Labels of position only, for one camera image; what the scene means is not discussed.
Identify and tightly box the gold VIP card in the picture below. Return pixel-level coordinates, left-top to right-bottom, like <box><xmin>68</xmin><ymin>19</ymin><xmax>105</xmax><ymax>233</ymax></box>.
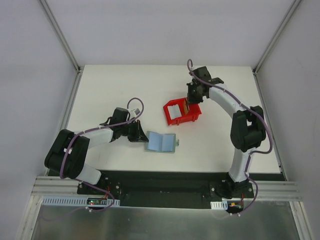
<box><xmin>182</xmin><ymin>97</ymin><xmax>190</xmax><ymax>115</ymax></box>

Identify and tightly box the red plastic bin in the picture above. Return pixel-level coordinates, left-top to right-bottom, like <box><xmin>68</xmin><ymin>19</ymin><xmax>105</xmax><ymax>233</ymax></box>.
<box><xmin>163</xmin><ymin>97</ymin><xmax>202</xmax><ymax>126</ymax></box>

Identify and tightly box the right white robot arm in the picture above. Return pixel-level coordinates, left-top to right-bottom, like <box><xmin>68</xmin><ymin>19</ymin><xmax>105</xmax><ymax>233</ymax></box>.
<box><xmin>187</xmin><ymin>66</ymin><xmax>267</xmax><ymax>198</ymax></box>

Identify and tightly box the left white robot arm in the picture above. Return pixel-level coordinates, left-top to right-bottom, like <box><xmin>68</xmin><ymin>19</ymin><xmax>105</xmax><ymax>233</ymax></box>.
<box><xmin>44</xmin><ymin>107</ymin><xmax>149</xmax><ymax>195</ymax></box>

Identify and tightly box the stack of white cards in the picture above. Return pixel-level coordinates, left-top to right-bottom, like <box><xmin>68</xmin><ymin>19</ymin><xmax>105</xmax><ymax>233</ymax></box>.
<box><xmin>167</xmin><ymin>104</ymin><xmax>182</xmax><ymax>120</ymax></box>

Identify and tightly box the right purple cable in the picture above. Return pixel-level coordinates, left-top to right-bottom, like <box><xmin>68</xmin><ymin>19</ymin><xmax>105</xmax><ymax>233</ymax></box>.
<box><xmin>186</xmin><ymin>59</ymin><xmax>273</xmax><ymax>221</ymax></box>

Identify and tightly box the purple cable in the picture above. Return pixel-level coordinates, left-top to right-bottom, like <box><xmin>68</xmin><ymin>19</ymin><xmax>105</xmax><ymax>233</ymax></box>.
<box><xmin>186</xmin><ymin>59</ymin><xmax>273</xmax><ymax>221</ymax></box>
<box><xmin>39</xmin><ymin>97</ymin><xmax>145</xmax><ymax>222</ymax></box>

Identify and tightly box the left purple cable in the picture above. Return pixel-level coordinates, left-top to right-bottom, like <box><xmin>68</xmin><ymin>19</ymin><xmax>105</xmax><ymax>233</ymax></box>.
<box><xmin>39</xmin><ymin>97</ymin><xmax>145</xmax><ymax>222</ymax></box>

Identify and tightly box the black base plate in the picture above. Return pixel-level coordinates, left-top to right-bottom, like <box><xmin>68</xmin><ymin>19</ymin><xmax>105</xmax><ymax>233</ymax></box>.
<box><xmin>77</xmin><ymin>169</ymin><xmax>260</xmax><ymax>208</ymax></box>

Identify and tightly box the right white cable duct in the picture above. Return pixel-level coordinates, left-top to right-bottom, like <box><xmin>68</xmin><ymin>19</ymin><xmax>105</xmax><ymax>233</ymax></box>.
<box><xmin>210</xmin><ymin>201</ymin><xmax>228</xmax><ymax>211</ymax></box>

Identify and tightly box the white cable duct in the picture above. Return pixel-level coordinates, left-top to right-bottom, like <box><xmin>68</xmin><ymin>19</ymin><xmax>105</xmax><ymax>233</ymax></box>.
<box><xmin>210</xmin><ymin>201</ymin><xmax>228</xmax><ymax>211</ymax></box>
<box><xmin>42</xmin><ymin>196</ymin><xmax>121</xmax><ymax>208</ymax></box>

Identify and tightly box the left aluminium frame post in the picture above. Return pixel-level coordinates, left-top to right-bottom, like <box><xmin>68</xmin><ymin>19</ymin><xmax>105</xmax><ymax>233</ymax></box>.
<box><xmin>38</xmin><ymin>0</ymin><xmax>85</xmax><ymax>73</ymax></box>

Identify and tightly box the aluminium frame post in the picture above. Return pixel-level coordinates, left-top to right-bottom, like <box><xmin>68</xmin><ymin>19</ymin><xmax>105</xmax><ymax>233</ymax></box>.
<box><xmin>252</xmin><ymin>0</ymin><xmax>303</xmax><ymax>75</ymax></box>
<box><xmin>38</xmin><ymin>0</ymin><xmax>85</xmax><ymax>73</ymax></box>

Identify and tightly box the left white cable duct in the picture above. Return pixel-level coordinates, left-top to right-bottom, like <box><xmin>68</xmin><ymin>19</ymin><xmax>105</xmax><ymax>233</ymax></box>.
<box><xmin>42</xmin><ymin>196</ymin><xmax>121</xmax><ymax>208</ymax></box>

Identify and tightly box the right aluminium frame post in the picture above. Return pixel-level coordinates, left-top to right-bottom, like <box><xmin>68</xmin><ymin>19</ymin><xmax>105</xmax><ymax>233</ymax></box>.
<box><xmin>252</xmin><ymin>0</ymin><xmax>303</xmax><ymax>75</ymax></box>

